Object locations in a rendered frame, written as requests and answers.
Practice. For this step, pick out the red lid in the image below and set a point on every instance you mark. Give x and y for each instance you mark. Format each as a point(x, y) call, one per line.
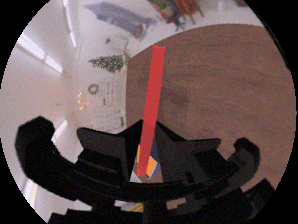
point(151, 108)

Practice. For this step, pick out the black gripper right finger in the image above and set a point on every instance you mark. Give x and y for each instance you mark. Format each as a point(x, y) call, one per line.
point(175, 151)

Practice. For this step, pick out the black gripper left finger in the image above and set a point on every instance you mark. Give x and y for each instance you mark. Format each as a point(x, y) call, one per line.
point(124, 145)

